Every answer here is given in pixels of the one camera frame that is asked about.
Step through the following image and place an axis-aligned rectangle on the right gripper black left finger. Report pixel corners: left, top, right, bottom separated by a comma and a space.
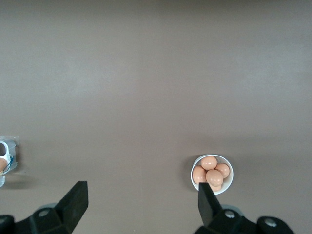
0, 181, 89, 234

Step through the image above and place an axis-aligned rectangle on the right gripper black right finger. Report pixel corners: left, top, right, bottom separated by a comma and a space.
194, 182, 295, 234

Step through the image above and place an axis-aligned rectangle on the clear plastic egg box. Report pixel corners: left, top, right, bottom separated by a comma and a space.
0, 135, 20, 188

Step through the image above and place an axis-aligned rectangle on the small white bowl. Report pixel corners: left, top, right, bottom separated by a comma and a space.
191, 154, 234, 195

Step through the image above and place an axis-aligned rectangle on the thin blue string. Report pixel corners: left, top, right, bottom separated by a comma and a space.
2, 156, 14, 173

